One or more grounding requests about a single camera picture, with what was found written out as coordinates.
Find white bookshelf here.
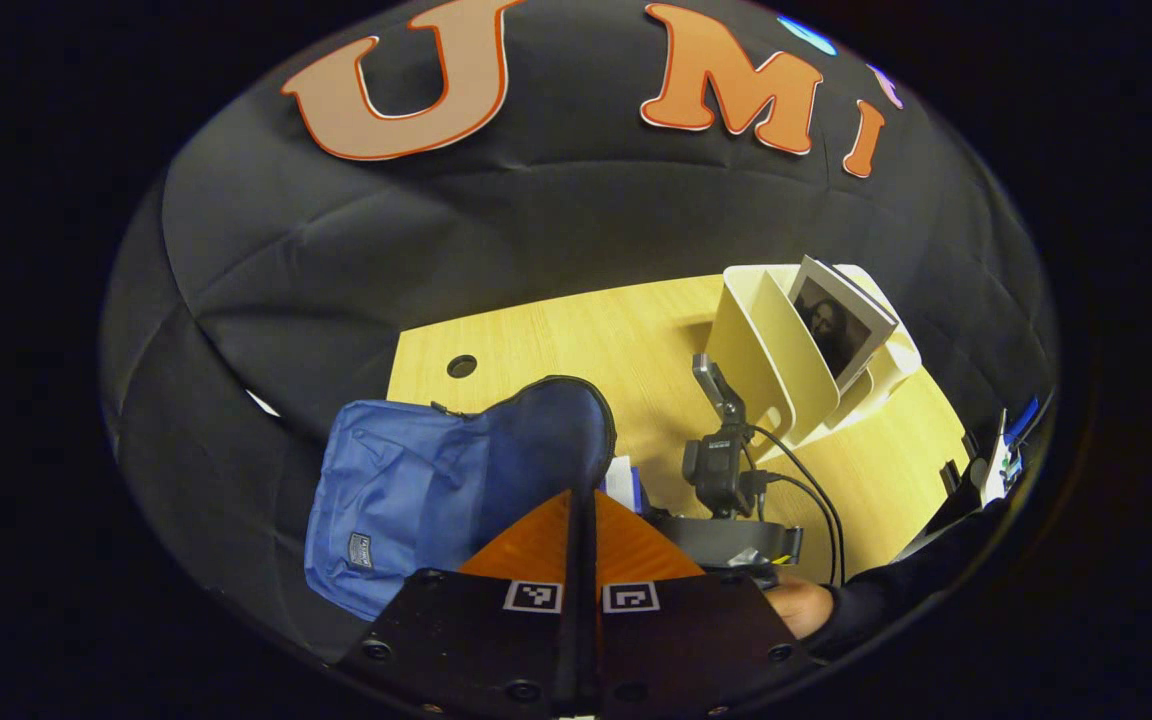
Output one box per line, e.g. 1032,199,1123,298
704,262,922,463

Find blue book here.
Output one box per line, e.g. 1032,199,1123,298
604,455,649,516

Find blue schoolbag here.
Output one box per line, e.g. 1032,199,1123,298
304,375,619,623

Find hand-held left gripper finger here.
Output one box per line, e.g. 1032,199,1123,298
336,488,587,719
584,488,819,719

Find black camera cable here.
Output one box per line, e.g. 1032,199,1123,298
758,472,835,585
744,424,847,587

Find small blue object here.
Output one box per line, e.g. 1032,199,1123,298
1004,396,1041,441

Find white portrait cover book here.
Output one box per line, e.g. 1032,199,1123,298
786,255,900,393

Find small white device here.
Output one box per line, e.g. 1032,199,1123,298
976,408,1025,508

